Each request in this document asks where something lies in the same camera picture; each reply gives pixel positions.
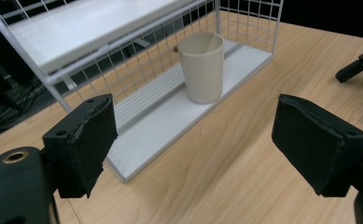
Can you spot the white cup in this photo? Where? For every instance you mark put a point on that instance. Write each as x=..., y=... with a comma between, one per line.
x=202, y=74

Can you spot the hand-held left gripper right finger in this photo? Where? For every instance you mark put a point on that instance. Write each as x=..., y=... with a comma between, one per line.
x=313, y=143

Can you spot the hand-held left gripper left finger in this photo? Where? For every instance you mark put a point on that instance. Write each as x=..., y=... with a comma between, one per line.
x=82, y=146

